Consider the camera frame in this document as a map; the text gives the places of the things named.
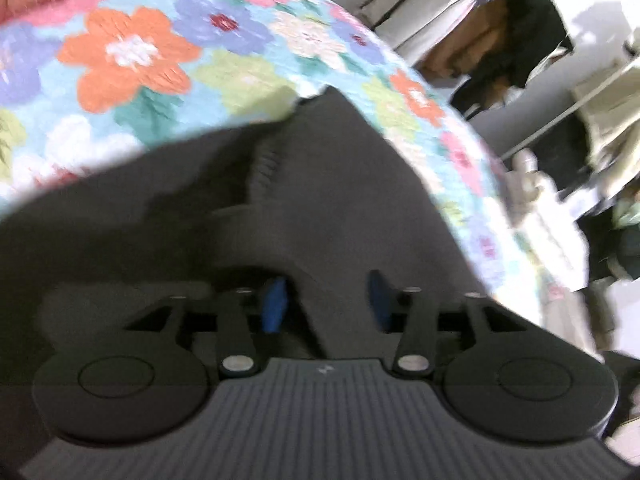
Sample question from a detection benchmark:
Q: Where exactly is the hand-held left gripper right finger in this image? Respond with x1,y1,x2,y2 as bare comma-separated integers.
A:
366,270,532,377

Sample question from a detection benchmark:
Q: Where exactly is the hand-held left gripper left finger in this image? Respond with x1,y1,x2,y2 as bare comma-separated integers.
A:
120,276,290,380

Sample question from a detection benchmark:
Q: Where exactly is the dark brown cable-knit sweater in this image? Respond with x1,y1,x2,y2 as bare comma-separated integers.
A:
0,87,545,480

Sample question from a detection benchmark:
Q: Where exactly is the white down jacket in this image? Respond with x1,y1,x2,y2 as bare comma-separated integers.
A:
507,149,593,293

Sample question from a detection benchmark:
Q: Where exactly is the white metal rack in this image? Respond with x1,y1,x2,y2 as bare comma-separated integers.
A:
500,35,640,161

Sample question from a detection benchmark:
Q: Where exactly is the brown hanging coat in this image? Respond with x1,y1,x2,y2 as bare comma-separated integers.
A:
417,0,518,113

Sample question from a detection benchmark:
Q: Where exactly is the floral quilt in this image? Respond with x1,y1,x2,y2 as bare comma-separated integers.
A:
0,0,548,328

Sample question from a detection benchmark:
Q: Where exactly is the white hanging garment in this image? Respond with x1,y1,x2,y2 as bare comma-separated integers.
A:
360,0,483,63

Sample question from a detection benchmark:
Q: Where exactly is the cream cloth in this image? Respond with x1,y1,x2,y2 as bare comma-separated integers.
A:
572,60,640,201

